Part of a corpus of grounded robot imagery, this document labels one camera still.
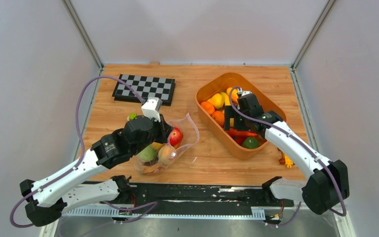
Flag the green toy cabbage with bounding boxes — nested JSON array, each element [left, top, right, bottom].
[[136, 146, 157, 162]]

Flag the orange toy sausage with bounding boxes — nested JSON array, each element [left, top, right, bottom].
[[142, 164, 164, 175]]

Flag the clear zip top bag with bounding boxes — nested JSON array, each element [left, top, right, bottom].
[[134, 113, 200, 175]]

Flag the orange plastic basket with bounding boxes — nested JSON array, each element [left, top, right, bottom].
[[195, 73, 287, 159]]

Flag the red toy apple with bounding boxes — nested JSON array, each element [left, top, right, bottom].
[[168, 127, 184, 149]]

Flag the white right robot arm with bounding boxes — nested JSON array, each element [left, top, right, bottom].
[[224, 86, 349, 217]]

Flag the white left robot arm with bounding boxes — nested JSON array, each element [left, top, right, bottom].
[[20, 116, 174, 227]]

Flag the red green brick car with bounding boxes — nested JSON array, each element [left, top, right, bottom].
[[127, 113, 137, 121]]

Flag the orange toy fruit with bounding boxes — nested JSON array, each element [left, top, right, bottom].
[[200, 101, 216, 115], [211, 111, 225, 127]]

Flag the red toy chili pepper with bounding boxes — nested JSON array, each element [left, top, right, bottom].
[[226, 129, 258, 137]]

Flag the green toy lime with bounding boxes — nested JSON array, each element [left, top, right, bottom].
[[241, 137, 260, 149]]

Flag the black white checkerboard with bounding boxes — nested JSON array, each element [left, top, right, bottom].
[[112, 74, 176, 106]]

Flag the yellow brick toy car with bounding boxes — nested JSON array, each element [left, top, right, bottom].
[[278, 149, 295, 168]]

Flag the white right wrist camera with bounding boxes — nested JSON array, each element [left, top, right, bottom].
[[237, 90, 252, 97]]

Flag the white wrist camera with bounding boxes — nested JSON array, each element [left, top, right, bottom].
[[237, 90, 252, 97], [141, 97, 162, 122]]

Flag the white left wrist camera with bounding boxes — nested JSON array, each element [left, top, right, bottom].
[[141, 97, 162, 122]]

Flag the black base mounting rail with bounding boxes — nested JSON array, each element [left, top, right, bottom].
[[110, 183, 294, 216]]

